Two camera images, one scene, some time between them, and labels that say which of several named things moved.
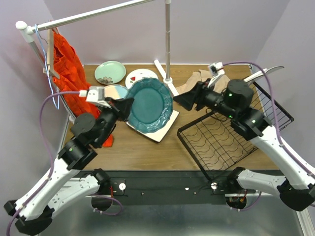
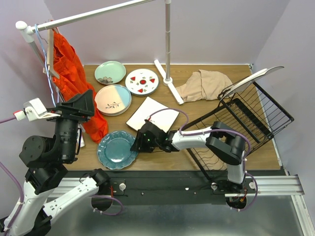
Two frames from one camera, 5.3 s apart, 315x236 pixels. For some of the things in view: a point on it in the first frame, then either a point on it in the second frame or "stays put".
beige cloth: [217, 84] stays put
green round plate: [110, 72] stays put
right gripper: [187, 99] → [138, 144]
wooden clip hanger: [49, 70] stays put
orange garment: [71, 81] stays put
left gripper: [124, 106] → [82, 107]
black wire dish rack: [215, 143] stays put
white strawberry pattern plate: [139, 73] stays put
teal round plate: [151, 109] → [113, 150]
